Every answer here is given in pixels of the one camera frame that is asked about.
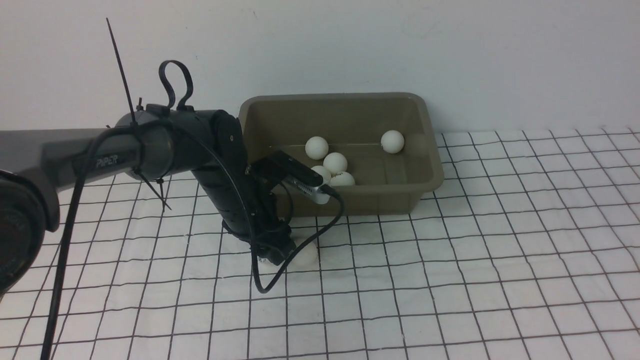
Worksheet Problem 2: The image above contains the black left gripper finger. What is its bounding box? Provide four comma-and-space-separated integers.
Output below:
253, 244, 281, 267
272, 235, 297, 265

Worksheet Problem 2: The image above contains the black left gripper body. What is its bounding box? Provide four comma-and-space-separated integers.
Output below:
192, 165, 291, 246

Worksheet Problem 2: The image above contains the white ping-pong ball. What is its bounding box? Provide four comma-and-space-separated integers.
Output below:
380, 130, 405, 154
311, 165, 332, 183
290, 240, 319, 268
322, 152, 348, 175

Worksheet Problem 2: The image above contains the white logo ball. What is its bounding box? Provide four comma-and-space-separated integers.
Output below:
329, 171, 355, 187
304, 136, 329, 161

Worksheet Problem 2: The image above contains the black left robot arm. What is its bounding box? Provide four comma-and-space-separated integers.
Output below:
0, 108, 295, 294

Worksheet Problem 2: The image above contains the olive green plastic bin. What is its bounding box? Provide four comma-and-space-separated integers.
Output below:
238, 92, 444, 217

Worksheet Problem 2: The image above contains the white black-grid tablecloth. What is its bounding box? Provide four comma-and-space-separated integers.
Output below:
0, 129, 640, 360

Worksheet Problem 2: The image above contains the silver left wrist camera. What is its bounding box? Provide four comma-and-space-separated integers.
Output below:
248, 151, 332, 206

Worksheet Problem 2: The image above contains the black left camera cable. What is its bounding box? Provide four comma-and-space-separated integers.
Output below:
40, 125, 346, 360

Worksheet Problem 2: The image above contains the black cable tie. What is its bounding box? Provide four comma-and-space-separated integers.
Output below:
105, 17, 172, 215

